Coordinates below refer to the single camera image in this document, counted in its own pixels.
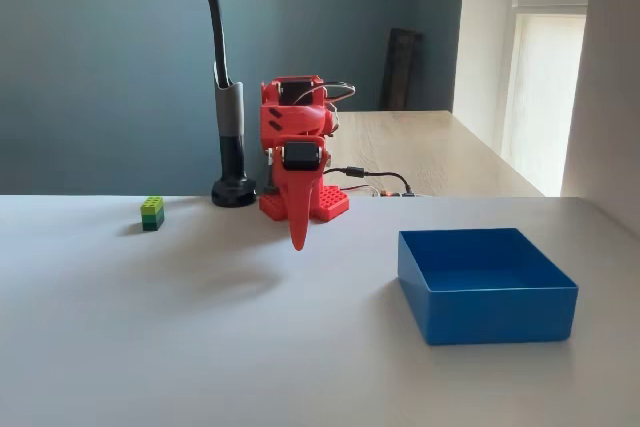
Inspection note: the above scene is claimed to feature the green yellow block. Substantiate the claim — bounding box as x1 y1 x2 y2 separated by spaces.
140 195 166 233

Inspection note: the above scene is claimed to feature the dark wooden board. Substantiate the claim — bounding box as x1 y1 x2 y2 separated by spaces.
381 26 424 111

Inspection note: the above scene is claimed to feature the small controller board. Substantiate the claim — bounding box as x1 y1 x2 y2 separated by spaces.
366 186 431 199

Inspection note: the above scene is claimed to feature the looped wrist servo cable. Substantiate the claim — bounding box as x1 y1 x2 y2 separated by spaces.
294 80 358 109

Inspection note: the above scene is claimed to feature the white window blind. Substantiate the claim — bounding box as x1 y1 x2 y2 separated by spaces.
514 11 589 183

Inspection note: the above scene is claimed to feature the blue box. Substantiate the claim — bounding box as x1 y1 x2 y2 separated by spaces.
397 227 580 347

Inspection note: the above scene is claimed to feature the black power cable with ferrite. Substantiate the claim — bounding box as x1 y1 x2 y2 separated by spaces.
323 165 416 197

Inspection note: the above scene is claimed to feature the light wooden desk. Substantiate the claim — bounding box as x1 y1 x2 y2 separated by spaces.
327 109 547 198

